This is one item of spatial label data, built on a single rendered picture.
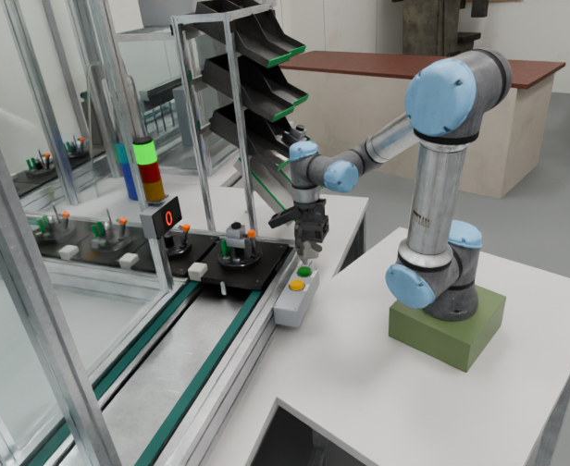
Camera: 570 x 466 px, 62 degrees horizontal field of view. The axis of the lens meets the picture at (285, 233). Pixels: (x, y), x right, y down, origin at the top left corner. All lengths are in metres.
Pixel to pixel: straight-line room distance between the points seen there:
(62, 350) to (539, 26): 7.50
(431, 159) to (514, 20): 6.97
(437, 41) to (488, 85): 5.95
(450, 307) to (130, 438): 0.79
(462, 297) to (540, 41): 6.70
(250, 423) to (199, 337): 0.29
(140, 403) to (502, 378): 0.85
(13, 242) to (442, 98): 0.66
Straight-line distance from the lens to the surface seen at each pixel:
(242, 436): 1.14
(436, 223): 0.99
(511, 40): 7.89
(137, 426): 1.15
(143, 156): 1.22
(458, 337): 1.23
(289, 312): 1.28
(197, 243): 1.62
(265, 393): 1.21
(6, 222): 0.52
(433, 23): 6.82
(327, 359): 1.28
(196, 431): 1.04
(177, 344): 1.30
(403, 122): 1.12
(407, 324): 1.28
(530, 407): 1.25
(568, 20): 7.67
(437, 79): 0.86
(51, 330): 0.59
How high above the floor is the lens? 1.75
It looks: 29 degrees down
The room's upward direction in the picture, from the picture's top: 5 degrees counter-clockwise
